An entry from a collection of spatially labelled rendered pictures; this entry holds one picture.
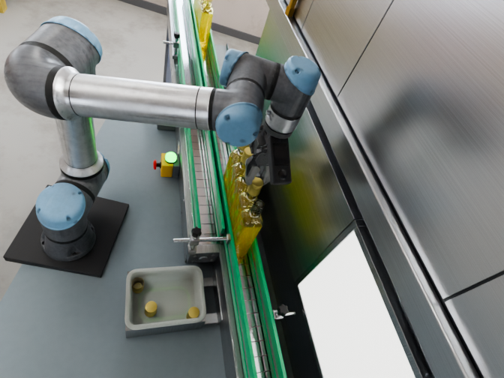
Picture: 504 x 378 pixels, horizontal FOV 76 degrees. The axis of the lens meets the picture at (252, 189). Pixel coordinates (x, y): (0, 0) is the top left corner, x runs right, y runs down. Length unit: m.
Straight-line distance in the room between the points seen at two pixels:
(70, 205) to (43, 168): 1.44
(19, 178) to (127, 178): 1.14
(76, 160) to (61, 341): 0.50
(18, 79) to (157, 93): 0.24
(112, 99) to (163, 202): 0.73
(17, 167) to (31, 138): 0.26
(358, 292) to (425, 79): 0.42
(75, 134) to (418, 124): 0.77
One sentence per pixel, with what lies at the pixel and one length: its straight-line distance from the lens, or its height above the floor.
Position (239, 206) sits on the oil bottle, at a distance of 0.94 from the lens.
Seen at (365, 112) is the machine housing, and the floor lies 1.45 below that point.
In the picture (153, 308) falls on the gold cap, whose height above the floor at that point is 0.81.
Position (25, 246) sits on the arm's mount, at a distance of 1.21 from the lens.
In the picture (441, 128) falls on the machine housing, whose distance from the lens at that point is 0.61.
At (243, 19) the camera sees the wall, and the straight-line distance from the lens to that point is 4.04.
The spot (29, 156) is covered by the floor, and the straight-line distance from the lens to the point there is 2.50.
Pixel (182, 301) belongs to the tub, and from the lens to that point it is 1.10.
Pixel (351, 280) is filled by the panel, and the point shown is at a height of 1.23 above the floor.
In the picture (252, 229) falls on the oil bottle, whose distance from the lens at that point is 0.91.
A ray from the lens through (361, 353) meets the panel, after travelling 0.76.
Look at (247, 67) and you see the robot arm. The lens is 0.65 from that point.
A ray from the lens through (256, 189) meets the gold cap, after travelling 0.87.
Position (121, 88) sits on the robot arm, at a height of 1.44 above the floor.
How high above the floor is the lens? 1.81
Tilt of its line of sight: 49 degrees down
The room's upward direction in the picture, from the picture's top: 24 degrees clockwise
